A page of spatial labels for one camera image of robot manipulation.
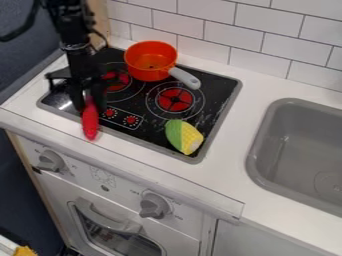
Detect yellow toy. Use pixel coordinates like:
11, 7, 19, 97
12, 245, 39, 256

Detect toy sink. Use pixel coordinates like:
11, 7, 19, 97
244, 97, 342, 218

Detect toy stove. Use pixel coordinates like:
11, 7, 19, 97
36, 47, 245, 165

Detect toy corn cob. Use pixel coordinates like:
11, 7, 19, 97
162, 119, 206, 156

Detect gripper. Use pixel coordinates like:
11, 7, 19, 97
44, 43, 110, 114

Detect orange pot with grey handle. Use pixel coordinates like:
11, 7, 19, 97
122, 40, 204, 91

